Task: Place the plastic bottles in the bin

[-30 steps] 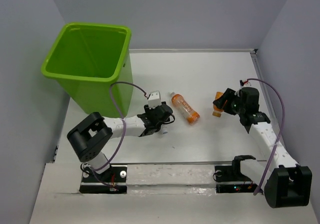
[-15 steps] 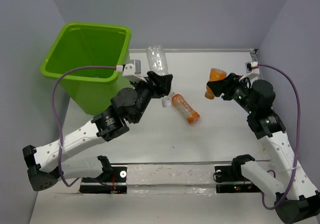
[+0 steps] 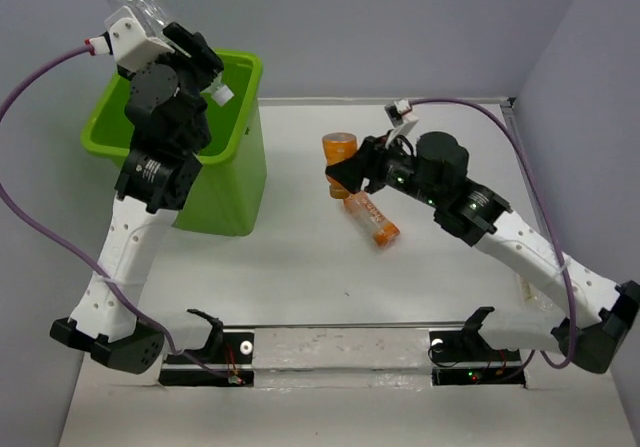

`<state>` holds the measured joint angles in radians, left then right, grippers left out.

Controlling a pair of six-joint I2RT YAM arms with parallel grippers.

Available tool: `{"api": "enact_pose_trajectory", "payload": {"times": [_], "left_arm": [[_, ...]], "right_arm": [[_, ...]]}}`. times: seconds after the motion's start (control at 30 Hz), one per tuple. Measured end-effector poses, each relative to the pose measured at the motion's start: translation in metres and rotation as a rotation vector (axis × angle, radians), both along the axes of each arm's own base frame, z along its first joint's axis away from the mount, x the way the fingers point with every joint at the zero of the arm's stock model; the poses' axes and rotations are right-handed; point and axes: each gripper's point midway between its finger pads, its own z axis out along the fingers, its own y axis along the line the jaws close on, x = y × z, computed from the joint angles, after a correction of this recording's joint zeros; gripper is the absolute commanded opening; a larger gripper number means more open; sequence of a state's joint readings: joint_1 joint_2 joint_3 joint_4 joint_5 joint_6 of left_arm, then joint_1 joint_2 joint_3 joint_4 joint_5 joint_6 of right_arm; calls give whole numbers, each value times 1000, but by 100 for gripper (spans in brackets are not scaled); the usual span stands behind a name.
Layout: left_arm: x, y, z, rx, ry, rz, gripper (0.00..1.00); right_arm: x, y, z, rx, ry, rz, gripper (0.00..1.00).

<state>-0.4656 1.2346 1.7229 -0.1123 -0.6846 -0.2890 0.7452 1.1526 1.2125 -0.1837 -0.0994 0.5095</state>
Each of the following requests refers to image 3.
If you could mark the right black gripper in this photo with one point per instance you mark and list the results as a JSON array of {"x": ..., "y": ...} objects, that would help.
[{"x": 371, "y": 156}]

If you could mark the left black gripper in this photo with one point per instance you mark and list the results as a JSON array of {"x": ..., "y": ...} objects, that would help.
[{"x": 206, "y": 59}]

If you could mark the small orange bottle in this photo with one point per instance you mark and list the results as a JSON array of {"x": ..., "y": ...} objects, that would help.
[{"x": 337, "y": 147}]

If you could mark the orange drink bottle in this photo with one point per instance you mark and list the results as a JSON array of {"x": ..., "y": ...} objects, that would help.
[{"x": 377, "y": 227}]

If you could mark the clear crushed bottle white cap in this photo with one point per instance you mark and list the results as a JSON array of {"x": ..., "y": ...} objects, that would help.
[{"x": 158, "y": 18}]

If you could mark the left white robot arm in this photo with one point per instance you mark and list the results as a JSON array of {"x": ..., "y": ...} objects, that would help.
[{"x": 151, "y": 189}]

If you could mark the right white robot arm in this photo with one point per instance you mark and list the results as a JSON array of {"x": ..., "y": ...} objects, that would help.
[{"x": 595, "y": 313}]

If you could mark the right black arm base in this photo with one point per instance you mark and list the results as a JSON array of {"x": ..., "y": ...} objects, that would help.
[{"x": 458, "y": 360}]

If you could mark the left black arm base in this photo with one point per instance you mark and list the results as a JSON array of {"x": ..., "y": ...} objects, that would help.
[{"x": 224, "y": 361}]

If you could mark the green plastic bin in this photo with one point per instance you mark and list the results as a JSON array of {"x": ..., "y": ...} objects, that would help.
[{"x": 226, "y": 196}]

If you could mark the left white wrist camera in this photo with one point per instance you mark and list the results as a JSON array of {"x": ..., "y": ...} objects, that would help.
[{"x": 130, "y": 40}]

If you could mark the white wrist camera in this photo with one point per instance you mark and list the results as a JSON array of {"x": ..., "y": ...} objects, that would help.
[
  {"x": 402, "y": 118},
  {"x": 130, "y": 40}
]

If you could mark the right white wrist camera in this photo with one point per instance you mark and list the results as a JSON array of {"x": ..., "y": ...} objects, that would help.
[{"x": 402, "y": 118}]

